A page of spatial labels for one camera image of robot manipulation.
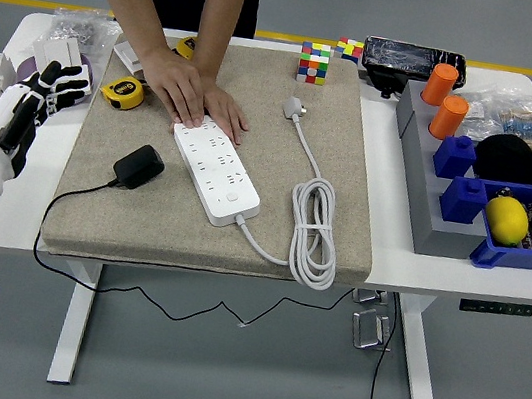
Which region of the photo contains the silver metal bracket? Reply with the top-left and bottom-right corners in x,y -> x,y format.
347,305 -> 399,355
350,286 -> 392,309

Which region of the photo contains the small Rubik's cube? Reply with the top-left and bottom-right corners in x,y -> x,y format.
331,35 -> 366,67

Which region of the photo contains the thin black plug cord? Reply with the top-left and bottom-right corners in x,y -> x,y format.
25,167 -> 368,349

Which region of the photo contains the purple bowl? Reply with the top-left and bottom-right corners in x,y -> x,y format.
12,43 -> 101,105

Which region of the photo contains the black floor cable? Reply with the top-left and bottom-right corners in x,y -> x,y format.
367,291 -> 403,399

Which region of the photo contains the yellow black tape measure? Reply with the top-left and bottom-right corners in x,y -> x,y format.
173,34 -> 199,62

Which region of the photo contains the white power cord with plug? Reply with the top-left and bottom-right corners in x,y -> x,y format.
226,90 -> 364,292

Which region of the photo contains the clear bag of blue parts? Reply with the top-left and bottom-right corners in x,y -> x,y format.
486,86 -> 532,151

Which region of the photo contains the black plug adapter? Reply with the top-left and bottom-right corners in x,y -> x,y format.
109,139 -> 169,196

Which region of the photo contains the grey-brown mat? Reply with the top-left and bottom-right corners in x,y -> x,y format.
36,16 -> 404,305

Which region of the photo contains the white wall socket panel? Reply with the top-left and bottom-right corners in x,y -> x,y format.
72,58 -> 98,100

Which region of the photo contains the grey block holder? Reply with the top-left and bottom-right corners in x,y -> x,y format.
373,76 -> 511,266

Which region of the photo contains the white power strip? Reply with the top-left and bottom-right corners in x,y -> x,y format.
159,111 -> 274,233

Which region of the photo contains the person's right hand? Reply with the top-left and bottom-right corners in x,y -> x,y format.
129,42 -> 215,131

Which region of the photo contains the blue plastic bin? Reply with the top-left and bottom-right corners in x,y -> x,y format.
466,174 -> 532,277

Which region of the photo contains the black wrapped box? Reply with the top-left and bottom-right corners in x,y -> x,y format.
355,34 -> 472,111

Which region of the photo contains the black cloth with red end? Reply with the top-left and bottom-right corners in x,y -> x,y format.
470,129 -> 532,188

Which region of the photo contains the blue block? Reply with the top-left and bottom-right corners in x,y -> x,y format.
430,130 -> 481,184
435,172 -> 496,230

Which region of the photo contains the clear bag of white parts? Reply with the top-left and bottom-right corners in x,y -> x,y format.
451,85 -> 511,142

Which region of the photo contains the person's left hand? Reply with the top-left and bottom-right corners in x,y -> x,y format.
190,75 -> 258,148

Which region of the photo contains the large Rubik's cube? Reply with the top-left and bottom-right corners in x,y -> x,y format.
294,39 -> 334,88

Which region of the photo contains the black table control panel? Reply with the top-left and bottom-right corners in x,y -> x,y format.
458,293 -> 532,323

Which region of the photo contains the orange cylinder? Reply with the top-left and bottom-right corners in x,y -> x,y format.
419,60 -> 462,110
426,91 -> 472,145

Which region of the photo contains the white switch plate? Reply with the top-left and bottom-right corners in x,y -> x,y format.
109,39 -> 151,76

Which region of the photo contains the clear bag of screws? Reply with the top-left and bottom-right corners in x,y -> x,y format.
45,5 -> 125,61

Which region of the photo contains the yellow lemon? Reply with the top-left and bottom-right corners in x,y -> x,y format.
479,194 -> 532,250

